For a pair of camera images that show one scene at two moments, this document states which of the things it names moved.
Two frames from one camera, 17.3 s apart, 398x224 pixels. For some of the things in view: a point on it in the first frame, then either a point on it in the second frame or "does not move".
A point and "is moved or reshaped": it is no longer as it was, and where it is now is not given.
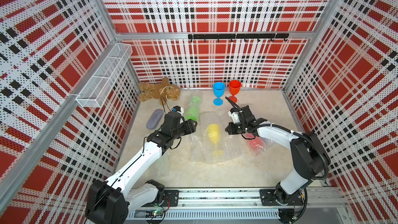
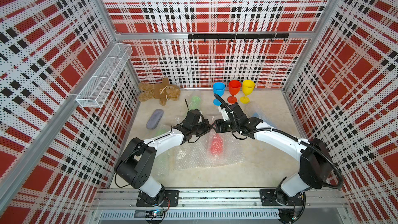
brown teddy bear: [164, 91] does not move
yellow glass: [213, 130] → [247, 88]
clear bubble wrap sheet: [219, 148] is moved or reshaped
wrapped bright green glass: [193, 108] does not move
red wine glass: [235, 87] does not move
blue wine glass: [218, 89] does not move
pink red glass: [256, 145] → [216, 145]
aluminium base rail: [265, 197] does not move
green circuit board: [154, 213] does not move
